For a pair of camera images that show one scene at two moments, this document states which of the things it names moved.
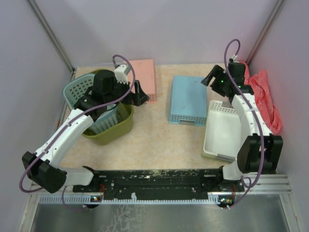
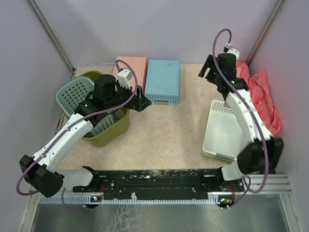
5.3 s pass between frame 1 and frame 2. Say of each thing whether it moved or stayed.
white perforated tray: stayed
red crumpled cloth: stayed
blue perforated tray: moved
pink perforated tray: moved
